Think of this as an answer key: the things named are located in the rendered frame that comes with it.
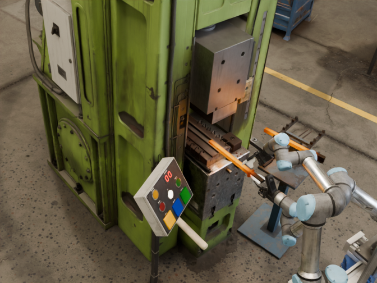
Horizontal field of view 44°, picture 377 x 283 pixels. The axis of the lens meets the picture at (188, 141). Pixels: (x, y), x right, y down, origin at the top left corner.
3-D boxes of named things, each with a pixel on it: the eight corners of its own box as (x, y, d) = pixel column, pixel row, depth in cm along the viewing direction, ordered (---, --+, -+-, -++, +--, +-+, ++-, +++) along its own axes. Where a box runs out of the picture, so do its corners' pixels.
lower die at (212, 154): (228, 155, 308) (230, 145, 303) (206, 168, 298) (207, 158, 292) (187, 122, 331) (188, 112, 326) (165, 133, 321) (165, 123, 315)
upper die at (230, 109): (235, 112, 285) (238, 99, 279) (211, 124, 275) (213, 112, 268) (191, 80, 308) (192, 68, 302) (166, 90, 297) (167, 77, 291)
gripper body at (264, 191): (256, 193, 282) (271, 205, 275) (258, 183, 276) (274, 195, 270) (265, 187, 286) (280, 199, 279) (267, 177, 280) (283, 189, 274)
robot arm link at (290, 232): (360, 206, 238) (292, 250, 266) (355, 191, 246) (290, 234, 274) (344, 196, 234) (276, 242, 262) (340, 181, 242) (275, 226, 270)
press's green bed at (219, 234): (231, 236, 373) (240, 196, 342) (196, 260, 354) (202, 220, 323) (187, 194, 403) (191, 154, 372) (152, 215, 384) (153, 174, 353)
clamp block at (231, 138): (241, 147, 315) (242, 140, 311) (232, 153, 310) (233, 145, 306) (229, 138, 321) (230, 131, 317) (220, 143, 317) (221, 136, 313)
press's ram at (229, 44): (253, 92, 286) (265, 32, 260) (206, 114, 266) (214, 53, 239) (207, 61, 309) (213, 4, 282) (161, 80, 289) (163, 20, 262)
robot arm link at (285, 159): (300, 165, 247) (295, 146, 251) (280, 167, 244) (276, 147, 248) (295, 170, 254) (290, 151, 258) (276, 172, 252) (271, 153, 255)
